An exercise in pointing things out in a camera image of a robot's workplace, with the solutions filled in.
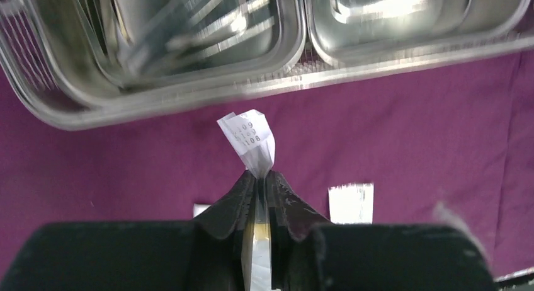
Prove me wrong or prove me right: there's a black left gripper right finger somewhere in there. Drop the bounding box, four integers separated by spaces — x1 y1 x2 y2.
265 171 497 290

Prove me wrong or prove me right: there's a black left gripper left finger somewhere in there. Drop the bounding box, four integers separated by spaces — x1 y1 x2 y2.
1 172 255 290

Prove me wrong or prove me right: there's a small white sterile packet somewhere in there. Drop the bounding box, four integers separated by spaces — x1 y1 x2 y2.
193 203 211 218

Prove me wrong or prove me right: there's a long white sterile packet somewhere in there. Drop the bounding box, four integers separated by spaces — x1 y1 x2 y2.
328 183 374 224

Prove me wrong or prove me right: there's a purple cloth wrap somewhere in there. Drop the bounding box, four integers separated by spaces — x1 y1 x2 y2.
1 51 533 275

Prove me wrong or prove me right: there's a perforated steel instrument tray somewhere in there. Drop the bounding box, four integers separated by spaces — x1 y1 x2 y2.
1 0 533 130

